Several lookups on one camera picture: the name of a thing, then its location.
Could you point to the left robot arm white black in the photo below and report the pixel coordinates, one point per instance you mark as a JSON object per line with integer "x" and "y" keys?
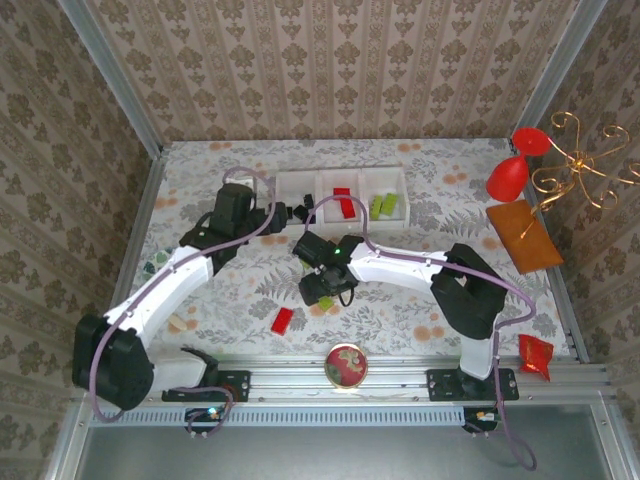
{"x": 170, "y": 285}

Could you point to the red foil packet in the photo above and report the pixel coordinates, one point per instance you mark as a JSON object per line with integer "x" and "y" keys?
{"x": 535, "y": 355}

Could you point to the right black controller board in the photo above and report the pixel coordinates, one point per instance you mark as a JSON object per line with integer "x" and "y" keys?
{"x": 475, "y": 422}

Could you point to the left black controller board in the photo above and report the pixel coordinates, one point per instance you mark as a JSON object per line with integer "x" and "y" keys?
{"x": 200, "y": 417}

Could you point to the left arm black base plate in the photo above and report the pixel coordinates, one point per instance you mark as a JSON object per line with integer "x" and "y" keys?
{"x": 240, "y": 385}

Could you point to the left aluminium frame post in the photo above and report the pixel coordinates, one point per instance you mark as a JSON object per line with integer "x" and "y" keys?
{"x": 112, "y": 75}

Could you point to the red plastic goblet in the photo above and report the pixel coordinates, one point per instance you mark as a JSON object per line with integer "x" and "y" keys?
{"x": 507, "y": 175}

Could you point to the grey metal shelf panel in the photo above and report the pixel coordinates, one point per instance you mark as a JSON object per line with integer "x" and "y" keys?
{"x": 325, "y": 455}

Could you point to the aluminium table side rail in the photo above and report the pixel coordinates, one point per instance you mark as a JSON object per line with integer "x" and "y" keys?
{"x": 142, "y": 215}

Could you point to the aluminium frame post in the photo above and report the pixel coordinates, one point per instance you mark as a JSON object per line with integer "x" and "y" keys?
{"x": 112, "y": 75}
{"x": 553, "y": 75}

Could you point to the round tin red pattern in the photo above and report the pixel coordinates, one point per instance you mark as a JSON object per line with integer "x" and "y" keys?
{"x": 346, "y": 366}

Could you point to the right aluminium frame post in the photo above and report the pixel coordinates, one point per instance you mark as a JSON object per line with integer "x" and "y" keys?
{"x": 553, "y": 75}

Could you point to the orange brown pouch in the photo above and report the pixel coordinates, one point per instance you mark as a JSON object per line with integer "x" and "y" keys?
{"x": 525, "y": 240}

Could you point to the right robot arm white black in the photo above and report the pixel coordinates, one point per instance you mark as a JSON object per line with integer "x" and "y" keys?
{"x": 400, "y": 267}

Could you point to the green leaf pattern ball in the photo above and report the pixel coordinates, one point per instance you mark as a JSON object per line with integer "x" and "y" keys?
{"x": 157, "y": 262}

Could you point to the long red lego brick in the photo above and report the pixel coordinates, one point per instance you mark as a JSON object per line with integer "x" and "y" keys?
{"x": 282, "y": 320}
{"x": 347, "y": 208}

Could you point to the white plastic bin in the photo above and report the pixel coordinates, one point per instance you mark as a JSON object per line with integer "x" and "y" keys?
{"x": 332, "y": 212}
{"x": 292, "y": 187}
{"x": 387, "y": 180}

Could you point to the black controller board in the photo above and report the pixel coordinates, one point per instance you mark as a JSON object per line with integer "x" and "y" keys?
{"x": 475, "y": 422}
{"x": 200, "y": 417}

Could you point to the aluminium front rail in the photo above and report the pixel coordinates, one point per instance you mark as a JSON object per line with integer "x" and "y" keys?
{"x": 285, "y": 385}

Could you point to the small beige object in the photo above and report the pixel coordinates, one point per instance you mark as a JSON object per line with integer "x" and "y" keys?
{"x": 177, "y": 324}

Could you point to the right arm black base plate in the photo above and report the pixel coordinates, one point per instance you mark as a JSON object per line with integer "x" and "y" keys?
{"x": 440, "y": 385}

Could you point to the small red lego brick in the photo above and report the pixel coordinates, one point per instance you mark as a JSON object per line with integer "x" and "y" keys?
{"x": 342, "y": 192}

